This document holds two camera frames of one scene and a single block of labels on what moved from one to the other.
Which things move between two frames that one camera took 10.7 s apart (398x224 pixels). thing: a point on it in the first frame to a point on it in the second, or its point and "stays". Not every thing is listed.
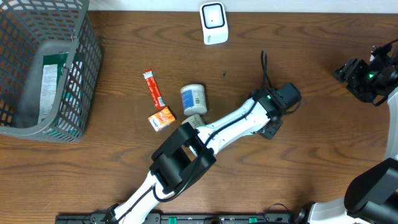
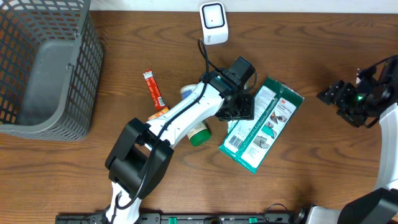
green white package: (52, 67) to (251, 144)
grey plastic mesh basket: (45, 27) stays
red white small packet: (155, 91) stays
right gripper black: (353, 71) to (339, 92)
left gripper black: (277, 128) to (237, 114)
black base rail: (181, 218) stays
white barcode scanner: (214, 22) stays
